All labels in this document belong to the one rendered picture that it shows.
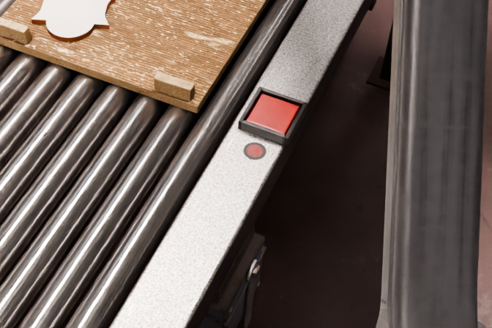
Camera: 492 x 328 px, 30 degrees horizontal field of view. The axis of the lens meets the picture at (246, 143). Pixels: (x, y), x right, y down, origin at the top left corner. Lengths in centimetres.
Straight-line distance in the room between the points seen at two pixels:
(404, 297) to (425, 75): 14
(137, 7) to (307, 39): 27
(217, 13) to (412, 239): 92
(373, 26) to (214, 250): 178
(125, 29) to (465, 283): 93
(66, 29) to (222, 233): 42
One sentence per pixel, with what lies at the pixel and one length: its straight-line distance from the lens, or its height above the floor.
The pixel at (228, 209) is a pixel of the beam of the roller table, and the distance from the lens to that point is 121.
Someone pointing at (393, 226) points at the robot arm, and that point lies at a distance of 58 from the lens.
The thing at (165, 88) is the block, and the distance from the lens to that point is 131.
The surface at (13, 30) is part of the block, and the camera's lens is 140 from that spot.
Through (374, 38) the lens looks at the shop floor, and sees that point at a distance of 283.
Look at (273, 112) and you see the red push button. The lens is 131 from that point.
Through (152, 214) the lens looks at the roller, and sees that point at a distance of 120.
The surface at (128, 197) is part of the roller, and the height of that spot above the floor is 92.
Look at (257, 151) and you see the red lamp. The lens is 127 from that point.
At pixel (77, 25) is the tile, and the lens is 141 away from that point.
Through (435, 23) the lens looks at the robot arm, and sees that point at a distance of 58.
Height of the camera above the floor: 189
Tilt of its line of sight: 49 degrees down
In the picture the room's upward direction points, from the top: 4 degrees clockwise
